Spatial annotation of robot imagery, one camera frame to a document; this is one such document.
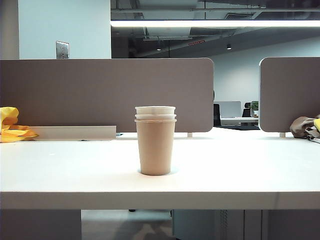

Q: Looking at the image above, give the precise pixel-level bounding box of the white background desk screen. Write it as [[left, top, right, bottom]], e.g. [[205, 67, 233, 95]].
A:
[[214, 100, 242, 119]]

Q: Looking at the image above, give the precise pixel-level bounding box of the long white cable box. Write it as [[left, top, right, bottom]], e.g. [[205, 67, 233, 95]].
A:
[[28, 125, 117, 141]]

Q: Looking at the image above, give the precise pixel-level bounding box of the grey-brown fabric bag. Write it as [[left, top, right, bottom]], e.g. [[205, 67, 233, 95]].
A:
[[289, 114, 320, 144]]

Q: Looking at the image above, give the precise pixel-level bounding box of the dark chair behind partition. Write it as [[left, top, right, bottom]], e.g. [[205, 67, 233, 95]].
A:
[[213, 103, 221, 127]]

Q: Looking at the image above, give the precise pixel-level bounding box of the brown paper cup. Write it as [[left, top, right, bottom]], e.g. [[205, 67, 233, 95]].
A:
[[134, 118, 178, 176]]

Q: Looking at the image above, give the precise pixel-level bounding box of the linear ceiling light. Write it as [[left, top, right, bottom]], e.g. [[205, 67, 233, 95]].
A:
[[110, 19, 320, 28]]

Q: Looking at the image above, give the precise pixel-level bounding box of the grey desk side panel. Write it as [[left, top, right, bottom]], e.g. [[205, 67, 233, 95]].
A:
[[261, 209, 320, 240], [0, 208, 82, 240]]

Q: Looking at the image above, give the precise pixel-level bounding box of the white paper cup blue stripe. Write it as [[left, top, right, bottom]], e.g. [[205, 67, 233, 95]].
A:
[[134, 106, 177, 116], [134, 114, 177, 121]]

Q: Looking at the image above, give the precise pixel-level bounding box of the grey under-desk cabinet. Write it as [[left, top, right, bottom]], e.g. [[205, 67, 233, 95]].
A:
[[172, 209, 263, 240]]

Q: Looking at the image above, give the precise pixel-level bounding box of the metal wall switch plate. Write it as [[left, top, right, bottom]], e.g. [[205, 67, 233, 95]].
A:
[[55, 40, 70, 60]]

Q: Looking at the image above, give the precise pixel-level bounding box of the yellow cloth bag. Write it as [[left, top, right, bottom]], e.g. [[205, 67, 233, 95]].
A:
[[0, 106, 40, 143]]

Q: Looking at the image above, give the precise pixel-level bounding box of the white background desk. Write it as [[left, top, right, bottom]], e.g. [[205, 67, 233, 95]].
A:
[[219, 116, 260, 127]]

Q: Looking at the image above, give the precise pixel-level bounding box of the green potted plant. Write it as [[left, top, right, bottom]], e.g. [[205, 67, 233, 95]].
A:
[[250, 100, 260, 118]]

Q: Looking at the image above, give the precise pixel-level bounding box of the black office chair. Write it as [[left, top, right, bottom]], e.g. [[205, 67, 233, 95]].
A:
[[241, 101, 252, 118]]

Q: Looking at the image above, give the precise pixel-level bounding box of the wide grey desk partition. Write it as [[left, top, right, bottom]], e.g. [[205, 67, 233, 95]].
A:
[[0, 57, 215, 138]]

